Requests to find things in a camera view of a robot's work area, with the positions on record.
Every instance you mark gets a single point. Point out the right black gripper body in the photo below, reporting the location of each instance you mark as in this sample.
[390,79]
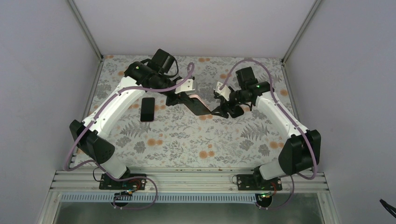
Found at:
[225,105]

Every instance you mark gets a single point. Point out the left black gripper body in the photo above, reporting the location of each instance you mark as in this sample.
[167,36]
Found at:
[179,98]

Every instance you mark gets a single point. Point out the black phone case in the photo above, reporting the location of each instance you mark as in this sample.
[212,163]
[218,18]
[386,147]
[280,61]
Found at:
[236,111]

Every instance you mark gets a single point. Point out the magenta phone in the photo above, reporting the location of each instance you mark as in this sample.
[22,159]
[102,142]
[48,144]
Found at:
[147,110]

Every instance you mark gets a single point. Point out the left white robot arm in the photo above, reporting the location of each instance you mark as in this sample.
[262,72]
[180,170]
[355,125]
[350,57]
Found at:
[140,77]

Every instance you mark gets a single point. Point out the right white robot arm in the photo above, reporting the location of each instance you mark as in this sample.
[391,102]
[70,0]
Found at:
[301,152]

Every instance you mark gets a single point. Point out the floral patterned table mat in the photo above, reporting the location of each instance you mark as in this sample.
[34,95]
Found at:
[178,138]

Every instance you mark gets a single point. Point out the black object at edge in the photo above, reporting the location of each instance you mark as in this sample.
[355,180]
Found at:
[389,208]

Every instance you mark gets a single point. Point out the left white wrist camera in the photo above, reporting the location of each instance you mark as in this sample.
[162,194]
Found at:
[189,87]

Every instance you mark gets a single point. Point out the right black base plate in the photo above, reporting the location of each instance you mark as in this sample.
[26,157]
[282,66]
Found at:
[247,182]

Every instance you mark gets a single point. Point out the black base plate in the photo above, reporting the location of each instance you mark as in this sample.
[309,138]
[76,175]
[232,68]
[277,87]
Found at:
[137,182]
[247,182]

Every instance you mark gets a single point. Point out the grey slotted cable duct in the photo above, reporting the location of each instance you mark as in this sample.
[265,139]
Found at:
[108,197]

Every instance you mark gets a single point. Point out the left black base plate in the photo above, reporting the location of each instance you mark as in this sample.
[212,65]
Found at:
[137,182]

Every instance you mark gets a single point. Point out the aluminium rail frame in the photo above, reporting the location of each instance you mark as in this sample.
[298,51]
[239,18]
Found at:
[191,173]

